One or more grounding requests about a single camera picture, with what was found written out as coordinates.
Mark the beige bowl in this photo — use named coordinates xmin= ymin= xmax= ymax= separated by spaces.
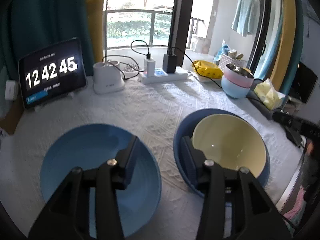
xmin=192 ymin=114 xmax=267 ymax=178

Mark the blue plate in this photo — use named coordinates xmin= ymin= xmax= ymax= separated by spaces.
xmin=40 ymin=124 xmax=162 ymax=239

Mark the large dark blue bowl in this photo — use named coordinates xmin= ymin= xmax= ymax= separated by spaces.
xmin=173 ymin=108 xmax=271 ymax=197

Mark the yellow tissue pack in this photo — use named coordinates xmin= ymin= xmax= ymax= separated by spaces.
xmin=254 ymin=79 xmax=286 ymax=111

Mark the grey folded towel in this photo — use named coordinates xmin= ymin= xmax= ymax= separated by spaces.
xmin=246 ymin=90 xmax=284 ymax=122

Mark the white bedspread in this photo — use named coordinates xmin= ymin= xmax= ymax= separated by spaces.
xmin=1 ymin=77 xmax=302 ymax=239

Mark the light blue bowl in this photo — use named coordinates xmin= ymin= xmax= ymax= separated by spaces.
xmin=221 ymin=76 xmax=250 ymax=99

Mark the steel bowl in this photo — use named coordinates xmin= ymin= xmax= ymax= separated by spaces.
xmin=225 ymin=64 xmax=254 ymax=79

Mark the pink bowl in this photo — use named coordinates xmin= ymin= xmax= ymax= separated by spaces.
xmin=223 ymin=66 xmax=254 ymax=88

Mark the white desk lamp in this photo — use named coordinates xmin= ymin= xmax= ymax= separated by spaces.
xmin=86 ymin=0 xmax=125 ymax=94

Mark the white power strip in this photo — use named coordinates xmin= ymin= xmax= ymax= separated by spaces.
xmin=138 ymin=67 xmax=189 ymax=85

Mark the yellow wipes pack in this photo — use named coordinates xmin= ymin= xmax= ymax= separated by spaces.
xmin=191 ymin=60 xmax=223 ymax=83

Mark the white basket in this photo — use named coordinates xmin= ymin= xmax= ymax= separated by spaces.
xmin=219 ymin=54 xmax=247 ymax=72

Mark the white charger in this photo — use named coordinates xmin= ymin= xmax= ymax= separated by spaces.
xmin=143 ymin=59 xmax=156 ymax=77

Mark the tablet showing clock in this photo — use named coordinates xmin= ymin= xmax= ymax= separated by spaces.
xmin=18 ymin=37 xmax=87 ymax=109

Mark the black charger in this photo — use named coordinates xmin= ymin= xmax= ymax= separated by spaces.
xmin=162 ymin=54 xmax=177 ymax=74

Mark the hanging blue towel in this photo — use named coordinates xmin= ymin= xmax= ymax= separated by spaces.
xmin=232 ymin=0 xmax=260 ymax=37

